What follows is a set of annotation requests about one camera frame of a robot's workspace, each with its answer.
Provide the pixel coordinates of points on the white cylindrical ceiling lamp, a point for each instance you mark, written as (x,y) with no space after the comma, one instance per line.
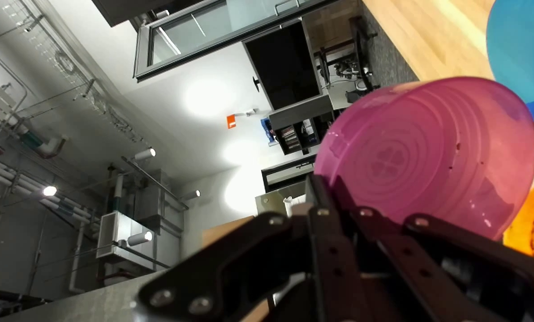
(193,193)
(144,154)
(139,238)

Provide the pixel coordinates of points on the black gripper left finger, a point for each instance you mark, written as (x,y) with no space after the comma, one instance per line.
(332,268)

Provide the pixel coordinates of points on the black storage shelf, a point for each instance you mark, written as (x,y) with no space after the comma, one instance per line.
(297,127)

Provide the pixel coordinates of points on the purple translucent plastic bowl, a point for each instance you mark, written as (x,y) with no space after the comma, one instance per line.
(411,154)

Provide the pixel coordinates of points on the small orange wall sign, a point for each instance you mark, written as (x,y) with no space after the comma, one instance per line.
(232,120)

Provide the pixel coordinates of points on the grey ceiling air unit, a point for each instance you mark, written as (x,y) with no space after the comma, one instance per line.
(121,243)

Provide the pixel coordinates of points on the small wooden cabinet over refrigerator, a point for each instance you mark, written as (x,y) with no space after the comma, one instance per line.
(225,229)

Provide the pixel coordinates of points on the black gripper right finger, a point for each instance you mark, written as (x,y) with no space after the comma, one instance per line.
(435,279)

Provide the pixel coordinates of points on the white paper on refrigerator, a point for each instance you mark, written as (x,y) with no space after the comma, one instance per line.
(295,204)

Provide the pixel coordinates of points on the grey framed glass door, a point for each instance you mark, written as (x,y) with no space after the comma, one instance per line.
(220,23)

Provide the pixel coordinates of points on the blue plastic bowl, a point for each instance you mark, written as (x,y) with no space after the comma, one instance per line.
(524,53)

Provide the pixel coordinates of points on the black equipment stand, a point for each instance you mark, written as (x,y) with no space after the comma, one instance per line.
(349,64)

